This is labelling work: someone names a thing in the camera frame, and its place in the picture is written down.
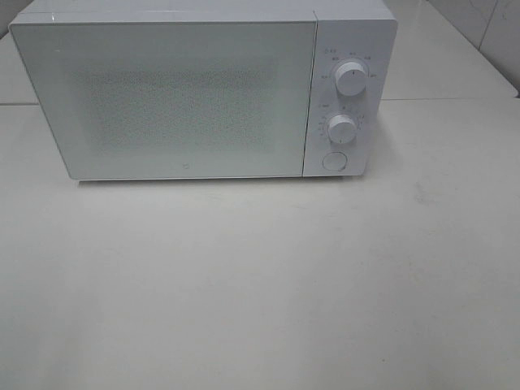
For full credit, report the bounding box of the round white door button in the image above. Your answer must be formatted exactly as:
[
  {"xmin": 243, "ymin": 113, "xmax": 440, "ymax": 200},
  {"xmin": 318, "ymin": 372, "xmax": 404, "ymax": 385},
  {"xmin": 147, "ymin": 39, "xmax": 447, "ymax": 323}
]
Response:
[{"xmin": 323, "ymin": 152, "xmax": 348, "ymax": 172}]

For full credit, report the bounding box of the white microwave knob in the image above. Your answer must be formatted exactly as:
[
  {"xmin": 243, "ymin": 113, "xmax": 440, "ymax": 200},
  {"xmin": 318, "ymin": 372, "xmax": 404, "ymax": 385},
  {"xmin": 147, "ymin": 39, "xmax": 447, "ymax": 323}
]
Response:
[
  {"xmin": 327, "ymin": 115, "xmax": 358, "ymax": 145},
  {"xmin": 333, "ymin": 58, "xmax": 368, "ymax": 97}
]

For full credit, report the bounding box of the white microwave door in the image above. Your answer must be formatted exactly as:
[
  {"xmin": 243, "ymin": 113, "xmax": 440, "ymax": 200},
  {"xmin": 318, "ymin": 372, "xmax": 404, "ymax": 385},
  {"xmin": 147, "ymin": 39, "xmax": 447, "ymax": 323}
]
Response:
[{"xmin": 12, "ymin": 22, "xmax": 315, "ymax": 180}]

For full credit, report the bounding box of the white microwave oven body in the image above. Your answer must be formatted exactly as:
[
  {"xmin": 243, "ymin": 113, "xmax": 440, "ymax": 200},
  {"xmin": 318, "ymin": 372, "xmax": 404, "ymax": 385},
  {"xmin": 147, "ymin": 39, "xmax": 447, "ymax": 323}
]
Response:
[{"xmin": 9, "ymin": 1, "xmax": 398, "ymax": 180}]

